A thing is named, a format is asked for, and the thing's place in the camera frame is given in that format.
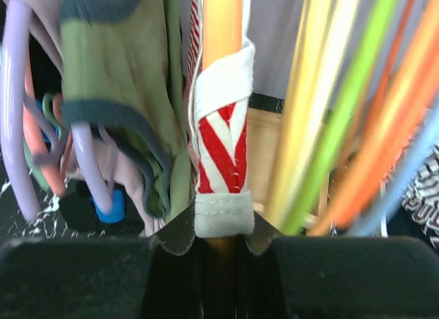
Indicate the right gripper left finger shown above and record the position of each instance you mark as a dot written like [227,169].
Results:
[107,277]

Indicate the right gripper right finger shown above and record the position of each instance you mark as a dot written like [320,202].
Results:
[335,277]

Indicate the yellow plastic hanger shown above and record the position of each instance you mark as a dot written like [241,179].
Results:
[311,31]

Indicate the red white striped top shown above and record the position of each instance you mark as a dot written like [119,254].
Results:
[194,69]

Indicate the orange hanger with red top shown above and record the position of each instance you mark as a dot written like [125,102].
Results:
[221,24]

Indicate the blue top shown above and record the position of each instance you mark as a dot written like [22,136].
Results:
[118,212]

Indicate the light blue empty hanger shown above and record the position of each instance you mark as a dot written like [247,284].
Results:
[386,206]

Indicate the lime green empty hanger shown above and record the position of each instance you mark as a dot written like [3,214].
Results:
[331,136]

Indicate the pink hanger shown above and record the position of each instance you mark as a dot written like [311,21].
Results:
[37,140]

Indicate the purple hanger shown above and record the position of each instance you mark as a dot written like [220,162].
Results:
[101,190]

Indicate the orange empty hanger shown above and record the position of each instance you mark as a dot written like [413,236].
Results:
[373,96]
[363,176]

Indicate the olive green top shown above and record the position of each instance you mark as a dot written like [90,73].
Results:
[123,70]

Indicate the lilac hanger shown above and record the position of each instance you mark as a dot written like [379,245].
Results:
[14,55]

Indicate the mauve pink top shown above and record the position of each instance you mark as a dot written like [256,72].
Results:
[45,28]

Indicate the cream empty hanger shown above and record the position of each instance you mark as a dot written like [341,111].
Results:
[328,68]

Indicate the navy printed shirt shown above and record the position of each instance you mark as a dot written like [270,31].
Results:
[418,213]

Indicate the wooden clothes rack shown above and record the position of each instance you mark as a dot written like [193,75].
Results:
[262,133]

